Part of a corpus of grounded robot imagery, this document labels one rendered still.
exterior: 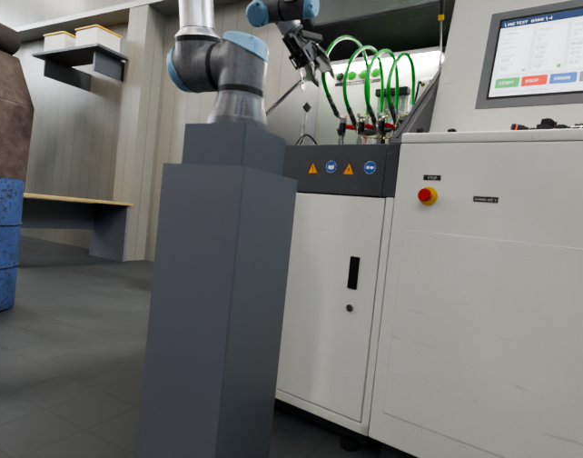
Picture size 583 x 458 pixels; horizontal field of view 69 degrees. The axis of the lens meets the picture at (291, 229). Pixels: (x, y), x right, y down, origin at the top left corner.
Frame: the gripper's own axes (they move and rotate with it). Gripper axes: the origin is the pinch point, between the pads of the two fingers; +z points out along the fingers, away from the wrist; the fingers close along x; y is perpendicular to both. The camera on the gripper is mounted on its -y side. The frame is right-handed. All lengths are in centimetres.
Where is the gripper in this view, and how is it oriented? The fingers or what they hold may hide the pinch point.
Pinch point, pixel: (325, 79)
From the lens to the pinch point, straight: 162.6
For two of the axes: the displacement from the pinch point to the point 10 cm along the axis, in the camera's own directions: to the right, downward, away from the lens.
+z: 5.5, 7.6, 3.5
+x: 6.6, -1.3, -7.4
